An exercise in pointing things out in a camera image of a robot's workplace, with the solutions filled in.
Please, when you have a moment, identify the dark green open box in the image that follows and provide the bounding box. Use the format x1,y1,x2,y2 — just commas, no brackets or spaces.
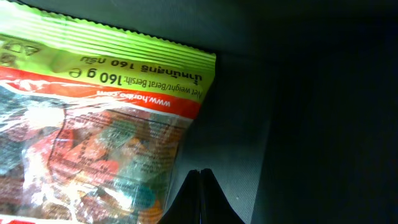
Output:
25,0,397,223

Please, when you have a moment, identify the green gummy candy bag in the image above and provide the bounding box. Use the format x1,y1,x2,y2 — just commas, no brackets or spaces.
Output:
1,1,216,223

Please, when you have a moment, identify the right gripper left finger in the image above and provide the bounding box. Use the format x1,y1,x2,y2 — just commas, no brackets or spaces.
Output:
158,170,200,224

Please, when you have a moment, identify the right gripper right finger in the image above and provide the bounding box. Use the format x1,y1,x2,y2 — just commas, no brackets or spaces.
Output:
200,169,244,224

